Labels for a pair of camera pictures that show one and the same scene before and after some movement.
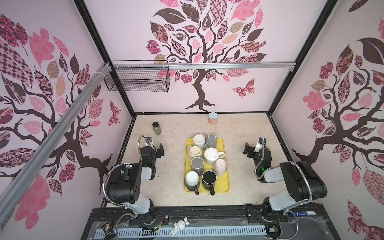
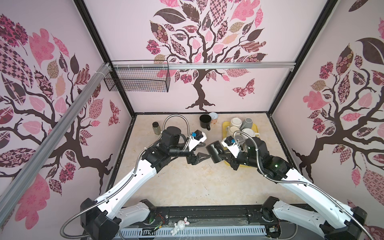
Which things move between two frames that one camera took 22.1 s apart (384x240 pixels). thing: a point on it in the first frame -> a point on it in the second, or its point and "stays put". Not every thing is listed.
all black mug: x=209 y=179 -> x=205 y=120
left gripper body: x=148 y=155 -> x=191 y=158
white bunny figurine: x=180 y=225 stays put
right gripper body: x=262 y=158 -> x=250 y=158
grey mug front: x=197 y=165 -> x=241 y=140
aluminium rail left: x=24 y=176 stays put
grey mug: x=211 y=142 -> x=248 y=123
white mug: x=199 y=140 -> x=236 y=121
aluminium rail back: x=136 y=65 stays put
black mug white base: x=192 y=181 -> x=215 y=149
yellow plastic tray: x=205 y=167 -> x=226 y=124
